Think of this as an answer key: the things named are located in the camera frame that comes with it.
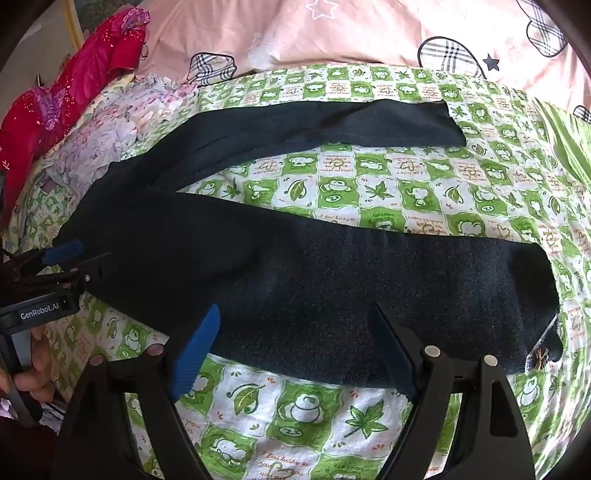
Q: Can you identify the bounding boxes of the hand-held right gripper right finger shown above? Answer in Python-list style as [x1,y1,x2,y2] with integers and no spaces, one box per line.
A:
[368,302,537,480]

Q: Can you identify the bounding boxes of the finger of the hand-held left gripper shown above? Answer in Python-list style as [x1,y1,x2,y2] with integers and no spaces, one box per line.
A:
[0,239,87,278]
[44,251,114,296]

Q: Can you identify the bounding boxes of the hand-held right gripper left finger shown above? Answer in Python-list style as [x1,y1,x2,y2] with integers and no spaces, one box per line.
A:
[55,303,222,480]

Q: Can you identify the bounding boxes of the dark blue pants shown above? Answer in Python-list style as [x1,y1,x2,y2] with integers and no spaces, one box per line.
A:
[53,98,565,389]

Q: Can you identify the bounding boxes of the person's left hand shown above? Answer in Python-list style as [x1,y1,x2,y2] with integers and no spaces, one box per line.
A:
[0,333,56,407]

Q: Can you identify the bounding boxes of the lavender floral blanket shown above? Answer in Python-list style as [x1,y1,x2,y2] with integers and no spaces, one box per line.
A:
[14,74,206,232]

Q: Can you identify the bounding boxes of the green printed blanket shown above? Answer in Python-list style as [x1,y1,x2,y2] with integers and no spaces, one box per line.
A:
[0,62,591,480]

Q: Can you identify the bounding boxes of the red sequined cloth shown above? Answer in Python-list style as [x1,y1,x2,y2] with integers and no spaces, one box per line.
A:
[0,9,151,228]

